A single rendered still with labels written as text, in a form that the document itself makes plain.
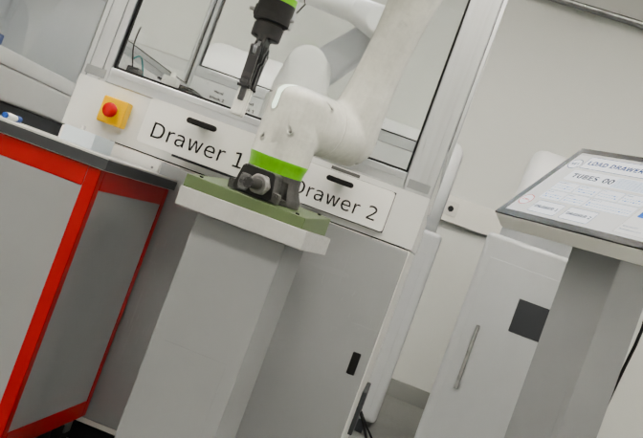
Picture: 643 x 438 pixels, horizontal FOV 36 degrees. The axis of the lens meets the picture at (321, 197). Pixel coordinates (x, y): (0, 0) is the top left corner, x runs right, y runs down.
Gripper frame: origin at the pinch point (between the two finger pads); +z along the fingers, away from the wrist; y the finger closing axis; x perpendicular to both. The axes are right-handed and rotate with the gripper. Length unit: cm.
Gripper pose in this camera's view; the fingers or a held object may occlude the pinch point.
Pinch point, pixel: (241, 101)
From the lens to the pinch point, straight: 247.9
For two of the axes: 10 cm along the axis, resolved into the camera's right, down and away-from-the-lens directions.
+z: -3.4, 9.4, -0.3
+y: -1.0, -0.7, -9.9
